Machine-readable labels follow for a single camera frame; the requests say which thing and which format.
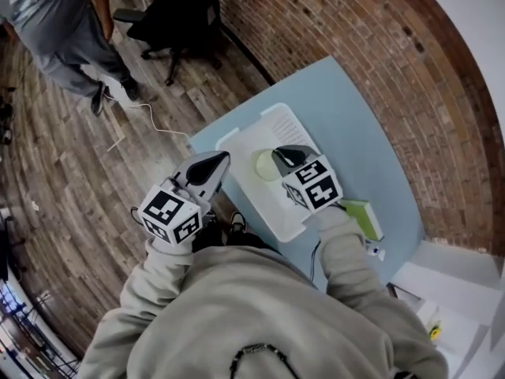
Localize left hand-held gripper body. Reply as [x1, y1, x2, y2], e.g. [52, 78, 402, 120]
[137, 171, 217, 247]

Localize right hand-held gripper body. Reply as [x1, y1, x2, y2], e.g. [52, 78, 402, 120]
[282, 154, 343, 215]

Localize clear glass cup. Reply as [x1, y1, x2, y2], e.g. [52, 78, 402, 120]
[251, 148, 283, 183]

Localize white perforated plastic basket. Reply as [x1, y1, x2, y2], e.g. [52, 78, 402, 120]
[215, 102, 328, 243]

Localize person's right forearm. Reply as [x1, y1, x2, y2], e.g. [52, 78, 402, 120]
[315, 207, 387, 303]

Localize person's left forearm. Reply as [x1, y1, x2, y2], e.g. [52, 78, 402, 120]
[129, 237, 198, 303]

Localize green white carton box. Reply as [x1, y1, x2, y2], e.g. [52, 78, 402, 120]
[339, 198, 384, 241]

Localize person's right shoe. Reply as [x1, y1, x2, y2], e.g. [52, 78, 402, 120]
[230, 210, 248, 236]

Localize person's black trousers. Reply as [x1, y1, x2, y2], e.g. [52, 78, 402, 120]
[192, 223, 285, 256]

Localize white plastic bottle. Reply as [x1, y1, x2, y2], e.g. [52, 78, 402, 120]
[365, 242, 387, 261]

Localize person's beige hoodie torso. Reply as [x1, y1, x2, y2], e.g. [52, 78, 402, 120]
[77, 245, 449, 379]

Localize black office chair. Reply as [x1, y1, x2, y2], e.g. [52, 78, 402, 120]
[113, 0, 224, 86]

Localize black metal rack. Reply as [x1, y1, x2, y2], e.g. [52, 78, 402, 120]
[0, 282, 80, 379]

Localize black lanyard cord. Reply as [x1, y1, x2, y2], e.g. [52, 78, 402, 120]
[230, 343, 301, 379]

